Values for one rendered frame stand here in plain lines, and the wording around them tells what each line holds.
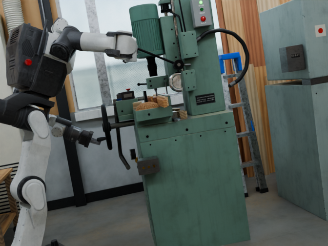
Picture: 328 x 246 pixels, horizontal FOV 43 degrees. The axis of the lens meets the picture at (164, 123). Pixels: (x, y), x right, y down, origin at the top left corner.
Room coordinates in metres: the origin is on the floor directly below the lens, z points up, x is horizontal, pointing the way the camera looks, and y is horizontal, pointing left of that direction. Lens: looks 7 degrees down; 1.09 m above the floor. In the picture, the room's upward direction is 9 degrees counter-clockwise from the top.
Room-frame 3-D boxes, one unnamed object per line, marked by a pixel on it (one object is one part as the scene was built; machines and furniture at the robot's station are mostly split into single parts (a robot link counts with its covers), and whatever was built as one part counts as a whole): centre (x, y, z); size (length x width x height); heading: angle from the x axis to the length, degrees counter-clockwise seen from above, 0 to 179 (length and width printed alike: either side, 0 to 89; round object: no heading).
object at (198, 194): (2.65, -0.10, 0.35); 0.58 x 0.45 x 0.71; 97
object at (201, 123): (2.64, -0.10, 0.76); 0.57 x 0.45 x 0.09; 97
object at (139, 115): (2.64, 0.13, 0.87); 0.61 x 0.30 x 0.06; 7
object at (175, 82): (2.52, -0.13, 1.02); 0.12 x 0.03 x 0.12; 97
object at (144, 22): (2.63, 0.02, 1.35); 0.18 x 0.18 x 0.31
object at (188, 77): (2.50, -0.18, 1.02); 0.09 x 0.07 x 0.12; 7
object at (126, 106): (2.63, 0.21, 0.91); 0.15 x 0.14 x 0.09; 7
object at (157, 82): (2.63, 0.00, 1.03); 0.14 x 0.07 x 0.09; 97
